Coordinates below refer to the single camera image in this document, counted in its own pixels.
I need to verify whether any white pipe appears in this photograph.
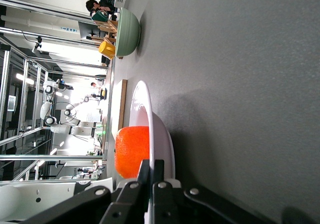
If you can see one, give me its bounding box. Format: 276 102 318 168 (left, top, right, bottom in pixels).
0 14 79 34

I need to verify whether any white round plate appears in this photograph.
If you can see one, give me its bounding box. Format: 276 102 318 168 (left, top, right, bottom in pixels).
128 80 181 188

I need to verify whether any orange fruit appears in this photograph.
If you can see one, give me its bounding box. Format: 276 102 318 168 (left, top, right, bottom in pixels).
114 126 150 179

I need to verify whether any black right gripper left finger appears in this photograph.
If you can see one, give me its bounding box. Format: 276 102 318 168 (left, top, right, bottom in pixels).
19 159 151 224

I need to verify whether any aluminium frame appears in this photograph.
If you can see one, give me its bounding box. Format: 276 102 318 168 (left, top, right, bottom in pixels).
0 0 110 185

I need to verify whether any yellow mug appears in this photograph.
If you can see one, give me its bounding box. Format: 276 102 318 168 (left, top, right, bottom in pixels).
98 41 117 60

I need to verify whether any wooden mug rack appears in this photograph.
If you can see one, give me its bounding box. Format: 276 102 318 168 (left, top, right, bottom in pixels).
86 18 125 60

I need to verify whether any grey monitor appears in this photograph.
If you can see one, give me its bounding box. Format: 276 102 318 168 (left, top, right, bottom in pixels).
78 21 100 40

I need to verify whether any person in dark clothing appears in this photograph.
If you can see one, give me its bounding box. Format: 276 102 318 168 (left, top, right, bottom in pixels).
85 0 118 16

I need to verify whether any frame mounted camera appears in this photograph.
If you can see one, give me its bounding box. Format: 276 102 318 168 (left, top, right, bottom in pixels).
31 35 43 54

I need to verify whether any wooden cutting board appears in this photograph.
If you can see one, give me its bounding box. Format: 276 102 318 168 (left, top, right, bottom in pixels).
110 79 128 141

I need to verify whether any light green bowl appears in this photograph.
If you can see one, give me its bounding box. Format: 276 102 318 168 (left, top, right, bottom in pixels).
115 7 142 58

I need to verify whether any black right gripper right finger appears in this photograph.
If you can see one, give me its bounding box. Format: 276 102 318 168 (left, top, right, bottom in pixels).
149 159 276 224

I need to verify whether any dark green cup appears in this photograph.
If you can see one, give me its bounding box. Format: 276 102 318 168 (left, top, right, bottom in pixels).
91 10 109 22

